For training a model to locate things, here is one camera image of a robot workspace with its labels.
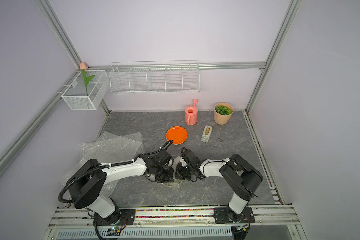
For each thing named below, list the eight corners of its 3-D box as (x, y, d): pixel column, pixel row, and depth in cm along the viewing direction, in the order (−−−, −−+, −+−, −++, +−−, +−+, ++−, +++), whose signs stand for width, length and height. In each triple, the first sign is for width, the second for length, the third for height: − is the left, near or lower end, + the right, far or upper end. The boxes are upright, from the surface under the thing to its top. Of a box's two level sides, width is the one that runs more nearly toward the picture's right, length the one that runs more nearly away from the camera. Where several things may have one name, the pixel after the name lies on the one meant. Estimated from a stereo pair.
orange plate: (163, 136, 107) (162, 134, 105) (174, 125, 114) (174, 123, 111) (179, 148, 101) (178, 145, 99) (190, 135, 108) (190, 133, 106)
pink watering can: (185, 127, 113) (185, 117, 104) (185, 109, 125) (185, 99, 116) (197, 127, 113) (198, 117, 104) (196, 109, 125) (197, 99, 116)
